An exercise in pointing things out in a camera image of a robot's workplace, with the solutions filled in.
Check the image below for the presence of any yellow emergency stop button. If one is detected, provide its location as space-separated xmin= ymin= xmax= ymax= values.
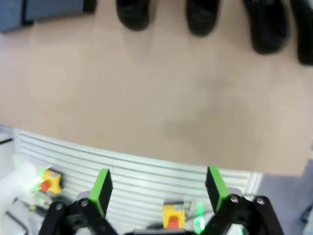
xmin=162 ymin=205 xmax=186 ymax=231
xmin=40 ymin=168 xmax=63 ymax=196

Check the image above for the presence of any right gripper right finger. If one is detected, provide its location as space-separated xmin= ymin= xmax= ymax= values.
xmin=200 ymin=166 xmax=284 ymax=235

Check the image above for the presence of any black leather loafer shoe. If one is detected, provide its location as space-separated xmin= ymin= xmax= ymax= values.
xmin=186 ymin=0 xmax=220 ymax=37
xmin=291 ymin=0 xmax=313 ymax=66
xmin=243 ymin=0 xmax=291 ymax=55
xmin=116 ymin=0 xmax=151 ymax=31

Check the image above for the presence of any scuffed black metal shoe stand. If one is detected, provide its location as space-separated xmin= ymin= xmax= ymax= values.
xmin=23 ymin=0 xmax=96 ymax=25

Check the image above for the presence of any grey slatted aluminium frame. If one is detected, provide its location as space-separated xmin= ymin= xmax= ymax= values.
xmin=14 ymin=128 xmax=262 ymax=230

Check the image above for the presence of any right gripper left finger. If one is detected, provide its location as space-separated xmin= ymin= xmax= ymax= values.
xmin=41 ymin=168 xmax=118 ymax=235

